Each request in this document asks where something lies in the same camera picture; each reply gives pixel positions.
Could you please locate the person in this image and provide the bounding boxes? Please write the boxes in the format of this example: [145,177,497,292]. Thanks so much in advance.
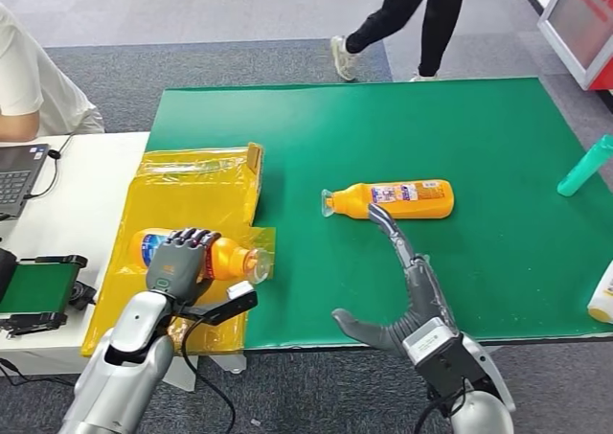
[331,0,471,84]
[0,2,106,145]

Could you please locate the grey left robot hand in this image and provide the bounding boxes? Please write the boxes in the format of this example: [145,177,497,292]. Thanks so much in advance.
[145,227,223,306]

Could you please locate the black laptop cable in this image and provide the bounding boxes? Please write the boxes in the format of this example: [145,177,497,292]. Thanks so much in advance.
[25,132,76,201]

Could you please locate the yellow film-wrapped cardboard tray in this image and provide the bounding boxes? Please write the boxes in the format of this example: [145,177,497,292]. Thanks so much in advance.
[81,142,278,358]

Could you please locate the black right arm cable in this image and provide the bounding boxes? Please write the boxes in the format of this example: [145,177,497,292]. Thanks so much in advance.
[413,385,468,434]

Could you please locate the orange plastic bottle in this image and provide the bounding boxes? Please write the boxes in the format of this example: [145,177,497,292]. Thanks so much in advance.
[128,227,273,286]
[320,178,455,221]

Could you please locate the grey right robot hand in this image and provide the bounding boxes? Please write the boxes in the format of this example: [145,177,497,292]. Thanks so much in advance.
[331,203,456,356]

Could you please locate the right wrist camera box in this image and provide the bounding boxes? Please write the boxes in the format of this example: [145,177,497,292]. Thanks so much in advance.
[402,316,482,401]

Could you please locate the black floor cable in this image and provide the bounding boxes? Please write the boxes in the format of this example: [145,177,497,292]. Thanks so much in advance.
[0,357,76,389]

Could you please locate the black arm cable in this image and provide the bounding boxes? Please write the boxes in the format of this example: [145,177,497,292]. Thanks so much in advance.
[179,316,237,434]
[413,385,468,434]

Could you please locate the small green belt conveyor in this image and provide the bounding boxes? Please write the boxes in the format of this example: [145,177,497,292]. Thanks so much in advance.
[0,246,97,338]

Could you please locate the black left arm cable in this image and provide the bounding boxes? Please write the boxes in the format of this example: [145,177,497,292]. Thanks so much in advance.
[179,316,237,434]

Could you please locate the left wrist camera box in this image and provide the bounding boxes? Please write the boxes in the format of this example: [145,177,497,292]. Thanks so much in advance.
[181,280,260,329]

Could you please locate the grey laptop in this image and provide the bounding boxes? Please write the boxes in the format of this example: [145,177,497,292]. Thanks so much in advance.
[0,143,51,220]

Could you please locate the teal plastic bottle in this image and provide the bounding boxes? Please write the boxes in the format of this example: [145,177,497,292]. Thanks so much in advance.
[556,134,613,198]

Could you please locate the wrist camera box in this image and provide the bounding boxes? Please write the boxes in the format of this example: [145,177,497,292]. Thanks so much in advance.
[402,316,482,401]
[181,280,260,329]

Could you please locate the red and white display stand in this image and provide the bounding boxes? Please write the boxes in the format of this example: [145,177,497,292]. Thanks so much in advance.
[538,0,613,94]

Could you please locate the white and yellow bottle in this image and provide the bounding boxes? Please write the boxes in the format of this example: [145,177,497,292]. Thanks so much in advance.
[587,261,613,327]

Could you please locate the green table mat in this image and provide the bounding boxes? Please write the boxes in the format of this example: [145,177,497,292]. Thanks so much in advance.
[145,77,613,351]

